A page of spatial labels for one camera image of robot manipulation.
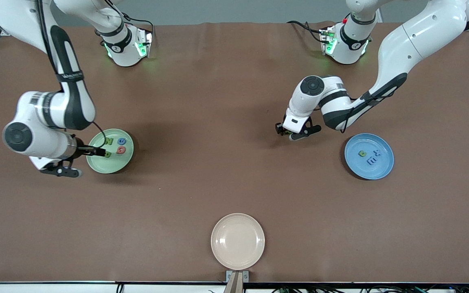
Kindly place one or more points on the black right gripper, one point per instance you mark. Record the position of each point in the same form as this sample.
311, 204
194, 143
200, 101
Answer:
83, 149

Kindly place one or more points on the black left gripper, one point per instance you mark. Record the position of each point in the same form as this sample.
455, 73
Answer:
280, 129

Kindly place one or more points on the pink letter Q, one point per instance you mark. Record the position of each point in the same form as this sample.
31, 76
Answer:
118, 150

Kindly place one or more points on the blue letter G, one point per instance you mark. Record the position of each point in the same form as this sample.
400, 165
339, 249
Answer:
119, 141

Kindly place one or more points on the green lowercase letter n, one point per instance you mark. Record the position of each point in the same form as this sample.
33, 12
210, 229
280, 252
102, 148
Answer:
363, 154

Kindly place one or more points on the blue lowercase letter m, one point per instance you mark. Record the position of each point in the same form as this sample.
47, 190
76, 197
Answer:
373, 161

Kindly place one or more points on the blue lowercase letter t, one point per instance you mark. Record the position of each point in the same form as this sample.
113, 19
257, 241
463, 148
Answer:
378, 153

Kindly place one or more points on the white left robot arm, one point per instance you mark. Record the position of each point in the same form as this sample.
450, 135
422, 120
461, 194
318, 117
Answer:
413, 40

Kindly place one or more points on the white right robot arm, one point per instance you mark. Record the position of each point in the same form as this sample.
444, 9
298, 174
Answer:
43, 138

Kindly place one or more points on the light green plate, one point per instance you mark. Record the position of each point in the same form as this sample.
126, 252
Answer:
112, 165

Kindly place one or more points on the blue plate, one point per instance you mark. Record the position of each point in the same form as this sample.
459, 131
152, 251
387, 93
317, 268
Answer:
364, 171

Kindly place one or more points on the brown table mat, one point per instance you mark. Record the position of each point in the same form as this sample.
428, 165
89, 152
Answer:
234, 195

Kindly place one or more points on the beige plate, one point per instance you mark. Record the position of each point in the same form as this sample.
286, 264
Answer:
237, 241

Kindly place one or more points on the white table edge rail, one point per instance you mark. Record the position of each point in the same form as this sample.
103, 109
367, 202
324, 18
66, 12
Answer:
55, 289

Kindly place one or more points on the grey metal mounting bracket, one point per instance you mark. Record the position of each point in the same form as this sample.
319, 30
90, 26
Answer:
245, 277

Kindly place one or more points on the tan camera mount post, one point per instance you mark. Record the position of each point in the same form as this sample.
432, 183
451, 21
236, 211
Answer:
234, 285

